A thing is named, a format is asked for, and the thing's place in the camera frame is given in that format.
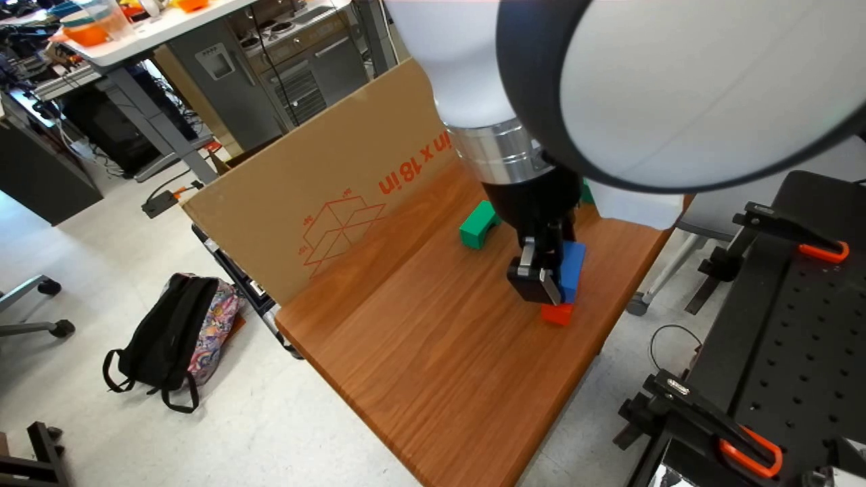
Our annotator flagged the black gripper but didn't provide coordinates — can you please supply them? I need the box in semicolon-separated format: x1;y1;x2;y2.
485;169;581;307

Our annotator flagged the blue building block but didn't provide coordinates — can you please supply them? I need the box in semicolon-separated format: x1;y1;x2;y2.
558;242;584;303

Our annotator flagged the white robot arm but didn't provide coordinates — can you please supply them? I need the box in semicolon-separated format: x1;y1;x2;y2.
384;0;866;307

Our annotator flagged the red building block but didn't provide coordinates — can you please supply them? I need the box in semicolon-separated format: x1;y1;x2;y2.
542;303;575;328

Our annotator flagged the green building block rear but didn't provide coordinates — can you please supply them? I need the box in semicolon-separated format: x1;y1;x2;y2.
460;201;499;250

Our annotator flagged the wooden table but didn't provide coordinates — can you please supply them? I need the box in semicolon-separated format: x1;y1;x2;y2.
280;166;665;487

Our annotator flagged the orange black clamp front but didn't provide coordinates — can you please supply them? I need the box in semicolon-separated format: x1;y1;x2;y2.
614;372;786;478

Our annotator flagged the orange black clamp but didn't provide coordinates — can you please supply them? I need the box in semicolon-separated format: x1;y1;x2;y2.
614;372;786;478
733;202;851;265

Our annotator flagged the orange black clamp rear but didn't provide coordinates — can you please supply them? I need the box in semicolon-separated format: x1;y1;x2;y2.
733;202;851;265

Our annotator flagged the black perforated mounting board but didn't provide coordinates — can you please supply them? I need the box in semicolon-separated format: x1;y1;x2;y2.
627;170;866;487

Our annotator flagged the cardboard box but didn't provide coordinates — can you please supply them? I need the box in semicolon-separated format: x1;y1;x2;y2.
184;60;454;303

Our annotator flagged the black backpack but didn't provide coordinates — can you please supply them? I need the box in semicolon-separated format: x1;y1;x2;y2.
101;274;244;414

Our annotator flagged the white work table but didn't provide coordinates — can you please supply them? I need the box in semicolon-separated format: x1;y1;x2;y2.
52;0;255;184

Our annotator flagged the orange bowl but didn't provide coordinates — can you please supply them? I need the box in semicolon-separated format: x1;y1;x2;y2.
60;12;124;47

